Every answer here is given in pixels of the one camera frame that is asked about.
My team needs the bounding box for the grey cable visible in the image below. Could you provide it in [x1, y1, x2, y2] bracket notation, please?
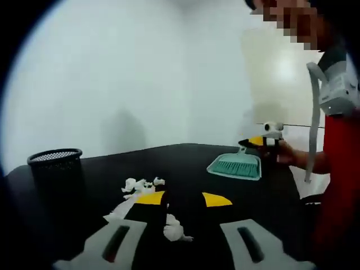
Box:
[304, 62, 323, 184]

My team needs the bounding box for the large white tissue trash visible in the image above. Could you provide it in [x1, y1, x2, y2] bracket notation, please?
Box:
[121, 177, 155, 201]

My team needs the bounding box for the balled white tissue trash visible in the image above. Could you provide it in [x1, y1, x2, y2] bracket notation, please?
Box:
[163, 213, 195, 242]

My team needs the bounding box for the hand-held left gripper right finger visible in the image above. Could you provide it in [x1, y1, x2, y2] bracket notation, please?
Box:
[200, 192, 316, 270]

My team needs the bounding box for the black mesh bin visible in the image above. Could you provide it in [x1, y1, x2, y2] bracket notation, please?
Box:
[26, 148, 88, 223]

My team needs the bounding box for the black tabletop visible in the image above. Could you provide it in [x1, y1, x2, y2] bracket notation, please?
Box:
[4, 143, 326, 270]

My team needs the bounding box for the teal broom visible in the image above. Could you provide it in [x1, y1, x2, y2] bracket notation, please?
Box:
[215, 156, 255, 176]

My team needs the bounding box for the person's right hand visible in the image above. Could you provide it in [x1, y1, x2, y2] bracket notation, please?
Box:
[276, 139, 299, 164]

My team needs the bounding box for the person's red shirt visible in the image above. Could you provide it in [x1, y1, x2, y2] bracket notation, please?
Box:
[313, 108, 360, 270]

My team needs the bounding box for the white chest device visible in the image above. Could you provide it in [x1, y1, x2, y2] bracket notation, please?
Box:
[320, 60, 360, 116]

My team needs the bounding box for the teal dustpan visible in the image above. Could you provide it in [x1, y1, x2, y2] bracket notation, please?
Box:
[206, 146, 263, 181]

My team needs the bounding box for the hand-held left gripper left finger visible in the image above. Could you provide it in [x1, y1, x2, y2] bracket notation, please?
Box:
[53, 191, 170, 270]

